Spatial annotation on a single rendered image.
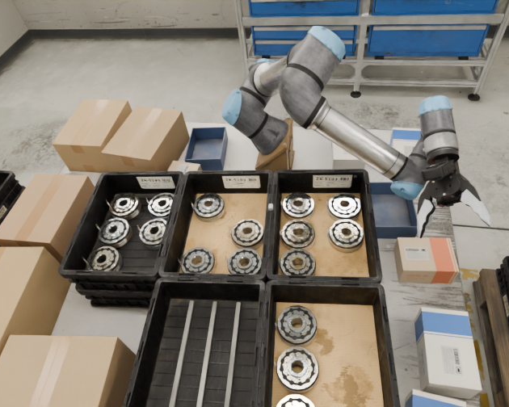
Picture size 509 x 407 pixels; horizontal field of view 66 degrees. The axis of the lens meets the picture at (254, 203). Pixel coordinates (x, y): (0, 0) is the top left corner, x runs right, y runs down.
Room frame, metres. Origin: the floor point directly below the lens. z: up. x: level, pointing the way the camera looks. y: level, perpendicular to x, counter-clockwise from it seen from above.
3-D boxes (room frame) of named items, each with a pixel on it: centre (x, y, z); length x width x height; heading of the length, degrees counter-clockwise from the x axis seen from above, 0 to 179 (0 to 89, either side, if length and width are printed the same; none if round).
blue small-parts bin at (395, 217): (0.80, -0.47, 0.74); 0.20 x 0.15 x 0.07; 168
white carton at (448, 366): (0.30, -0.44, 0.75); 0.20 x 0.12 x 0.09; 164
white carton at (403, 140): (1.04, -0.62, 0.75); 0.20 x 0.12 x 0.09; 161
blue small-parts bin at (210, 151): (1.26, 0.16, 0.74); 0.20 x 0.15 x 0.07; 169
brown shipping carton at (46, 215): (0.96, 0.74, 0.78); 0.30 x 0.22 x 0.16; 164
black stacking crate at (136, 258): (0.78, 0.40, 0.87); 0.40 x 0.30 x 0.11; 168
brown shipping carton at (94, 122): (1.41, 0.63, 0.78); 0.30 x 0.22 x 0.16; 163
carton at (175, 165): (1.08, 0.27, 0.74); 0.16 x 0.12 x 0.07; 157
